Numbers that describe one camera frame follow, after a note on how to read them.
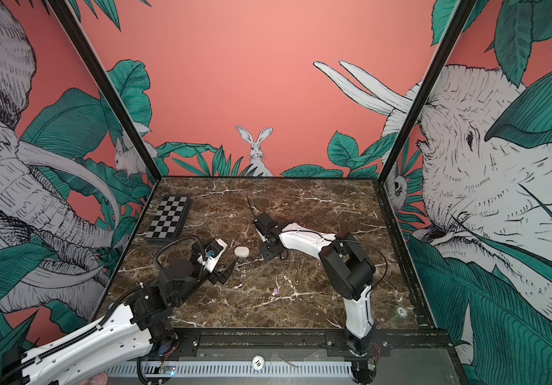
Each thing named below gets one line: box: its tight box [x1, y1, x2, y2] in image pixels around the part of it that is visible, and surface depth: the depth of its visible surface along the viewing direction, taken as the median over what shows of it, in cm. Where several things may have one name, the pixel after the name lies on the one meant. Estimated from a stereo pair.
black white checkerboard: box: [145, 194, 192, 245], surface depth 103 cm
